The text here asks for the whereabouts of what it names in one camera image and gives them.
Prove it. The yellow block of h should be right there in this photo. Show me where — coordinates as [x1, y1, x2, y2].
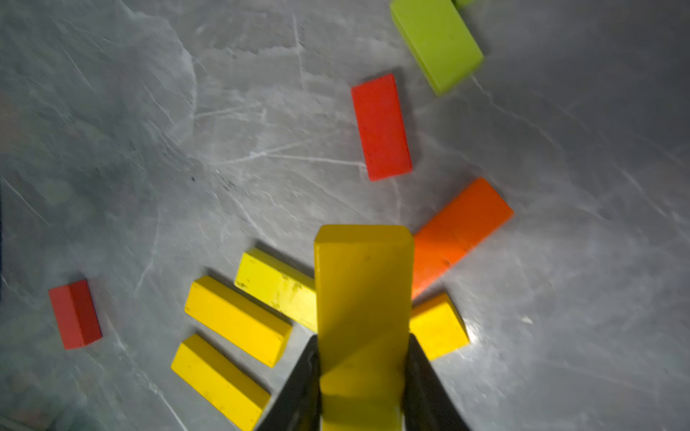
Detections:
[314, 224, 414, 430]

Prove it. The yellow block left upper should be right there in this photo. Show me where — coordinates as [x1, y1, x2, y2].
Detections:
[185, 276, 292, 368]

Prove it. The lime green block far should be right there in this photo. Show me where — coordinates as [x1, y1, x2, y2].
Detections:
[453, 0, 476, 7]

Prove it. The lime green block near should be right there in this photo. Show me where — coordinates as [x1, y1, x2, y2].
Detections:
[390, 0, 484, 96]

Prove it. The yellow block left lower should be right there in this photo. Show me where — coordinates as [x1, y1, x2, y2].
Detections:
[171, 334, 271, 431]

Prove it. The yellow block middle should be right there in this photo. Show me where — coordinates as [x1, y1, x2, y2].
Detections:
[235, 248, 318, 333]

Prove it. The orange block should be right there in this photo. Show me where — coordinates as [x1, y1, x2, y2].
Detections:
[413, 178, 514, 297]

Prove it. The small red block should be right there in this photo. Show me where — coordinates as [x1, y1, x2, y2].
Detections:
[49, 279, 102, 350]

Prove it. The yellow block right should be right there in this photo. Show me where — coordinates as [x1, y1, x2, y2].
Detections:
[410, 293, 471, 361]

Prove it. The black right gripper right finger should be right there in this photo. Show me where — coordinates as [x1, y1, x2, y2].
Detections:
[402, 334, 470, 431]

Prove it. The lime green block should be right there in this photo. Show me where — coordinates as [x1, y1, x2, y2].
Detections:
[390, 0, 484, 96]
[453, 0, 476, 7]

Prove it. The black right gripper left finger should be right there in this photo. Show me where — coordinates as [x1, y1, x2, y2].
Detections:
[257, 335, 322, 431]

